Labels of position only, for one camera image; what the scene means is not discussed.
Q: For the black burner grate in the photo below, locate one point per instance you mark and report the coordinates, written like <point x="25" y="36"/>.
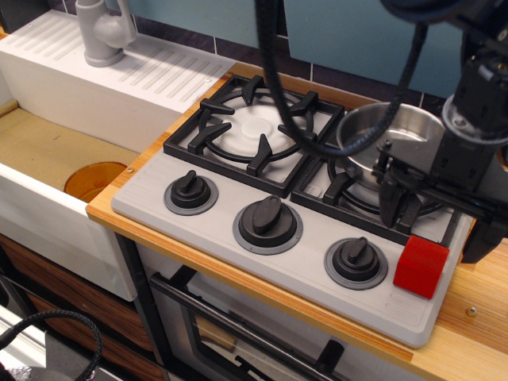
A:
<point x="332" y="188"/>
<point x="237" y="138"/>

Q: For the black left burner grate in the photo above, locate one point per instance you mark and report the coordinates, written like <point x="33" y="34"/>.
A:
<point x="237" y="138"/>

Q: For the orange translucent plate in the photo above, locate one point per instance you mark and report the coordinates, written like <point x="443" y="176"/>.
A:
<point x="89" y="181"/>

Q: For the black middle stove knob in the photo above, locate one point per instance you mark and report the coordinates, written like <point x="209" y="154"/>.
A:
<point x="268" y="227"/>

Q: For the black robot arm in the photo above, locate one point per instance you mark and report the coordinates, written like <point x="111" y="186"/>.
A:
<point x="477" y="111"/>

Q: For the white toy sink unit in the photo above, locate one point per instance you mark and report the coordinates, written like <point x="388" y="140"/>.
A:
<point x="61" y="114"/>

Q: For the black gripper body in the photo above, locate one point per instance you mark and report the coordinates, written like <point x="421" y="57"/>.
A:
<point x="457" y="173"/>

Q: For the oven door with handle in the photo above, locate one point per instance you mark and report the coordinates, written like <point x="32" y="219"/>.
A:
<point x="229" y="335"/>

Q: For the black right stove knob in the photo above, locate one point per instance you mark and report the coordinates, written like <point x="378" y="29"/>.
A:
<point x="356" y="264"/>

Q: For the small steel pan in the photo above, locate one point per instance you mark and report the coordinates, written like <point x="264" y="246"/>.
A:
<point x="410" y="123"/>

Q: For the red cube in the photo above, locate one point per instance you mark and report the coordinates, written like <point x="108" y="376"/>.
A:
<point x="420" y="266"/>

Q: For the black left stove knob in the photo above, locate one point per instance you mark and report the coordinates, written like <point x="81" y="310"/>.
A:
<point x="191" y="194"/>

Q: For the black right burner grate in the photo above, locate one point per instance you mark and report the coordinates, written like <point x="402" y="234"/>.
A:
<point x="332" y="188"/>

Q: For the grey toy stove top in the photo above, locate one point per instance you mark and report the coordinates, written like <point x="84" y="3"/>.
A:
<point x="388" y="309"/>

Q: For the black stove knob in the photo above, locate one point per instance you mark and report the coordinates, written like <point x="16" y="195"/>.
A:
<point x="356" y="264"/>
<point x="268" y="227"/>
<point x="191" y="194"/>

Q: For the grey toy faucet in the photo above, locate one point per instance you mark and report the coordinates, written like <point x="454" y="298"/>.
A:
<point x="104" y="35"/>

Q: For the wooden drawer fronts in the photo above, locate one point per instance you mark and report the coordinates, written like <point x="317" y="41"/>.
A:
<point x="30" y="283"/>

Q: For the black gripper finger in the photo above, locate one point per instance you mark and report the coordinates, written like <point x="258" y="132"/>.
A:
<point x="391" y="195"/>
<point x="484" y="237"/>

